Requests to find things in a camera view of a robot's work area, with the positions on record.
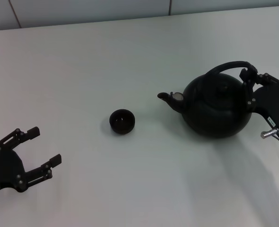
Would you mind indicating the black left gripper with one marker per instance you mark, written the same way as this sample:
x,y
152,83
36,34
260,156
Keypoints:
x,y
4,170

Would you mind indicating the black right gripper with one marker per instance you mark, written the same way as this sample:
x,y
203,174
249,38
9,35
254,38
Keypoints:
x,y
272,101

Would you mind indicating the black round teapot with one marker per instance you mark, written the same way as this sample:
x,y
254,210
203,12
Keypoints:
x,y
215,113

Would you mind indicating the small dark teacup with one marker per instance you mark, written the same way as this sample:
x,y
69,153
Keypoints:
x,y
122,121

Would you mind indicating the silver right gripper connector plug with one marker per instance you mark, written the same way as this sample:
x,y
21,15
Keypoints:
x,y
269,133

